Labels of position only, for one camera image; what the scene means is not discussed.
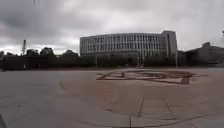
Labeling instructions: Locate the grey paved plaza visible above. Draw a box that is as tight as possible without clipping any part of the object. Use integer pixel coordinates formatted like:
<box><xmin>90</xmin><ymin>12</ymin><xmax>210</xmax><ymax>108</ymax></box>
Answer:
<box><xmin>0</xmin><ymin>68</ymin><xmax>224</xmax><ymax>128</ymax></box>

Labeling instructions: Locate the reddish brown paved area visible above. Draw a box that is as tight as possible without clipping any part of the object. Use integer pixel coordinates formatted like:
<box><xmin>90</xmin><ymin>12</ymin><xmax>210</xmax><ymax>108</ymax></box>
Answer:
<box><xmin>61</xmin><ymin>68</ymin><xmax>224</xmax><ymax>122</ymax></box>

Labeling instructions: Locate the pale multi-storey building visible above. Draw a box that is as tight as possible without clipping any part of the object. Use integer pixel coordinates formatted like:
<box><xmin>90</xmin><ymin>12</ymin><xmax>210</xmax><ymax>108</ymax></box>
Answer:
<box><xmin>79</xmin><ymin>30</ymin><xmax>179</xmax><ymax>68</ymax></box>

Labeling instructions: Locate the row of dark trees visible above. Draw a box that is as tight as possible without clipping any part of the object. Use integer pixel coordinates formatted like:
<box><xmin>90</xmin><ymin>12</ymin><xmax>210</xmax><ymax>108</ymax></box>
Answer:
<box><xmin>0</xmin><ymin>46</ymin><xmax>181</xmax><ymax>71</ymax></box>

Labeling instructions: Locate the pole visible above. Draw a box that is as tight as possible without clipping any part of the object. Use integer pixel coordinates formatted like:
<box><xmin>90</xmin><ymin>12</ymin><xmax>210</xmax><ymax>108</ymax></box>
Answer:
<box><xmin>137</xmin><ymin>49</ymin><xmax>141</xmax><ymax>69</ymax></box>
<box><xmin>174</xmin><ymin>53</ymin><xmax>179</xmax><ymax>69</ymax></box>

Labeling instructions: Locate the tall crane mast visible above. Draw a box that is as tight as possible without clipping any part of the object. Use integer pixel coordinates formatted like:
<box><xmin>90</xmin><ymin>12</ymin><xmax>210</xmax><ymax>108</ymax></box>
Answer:
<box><xmin>21</xmin><ymin>39</ymin><xmax>27</xmax><ymax>56</ymax></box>

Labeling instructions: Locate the dark building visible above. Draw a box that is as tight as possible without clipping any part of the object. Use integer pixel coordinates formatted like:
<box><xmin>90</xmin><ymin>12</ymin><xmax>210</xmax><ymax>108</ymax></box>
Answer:
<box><xmin>177</xmin><ymin>41</ymin><xmax>224</xmax><ymax>67</ymax></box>

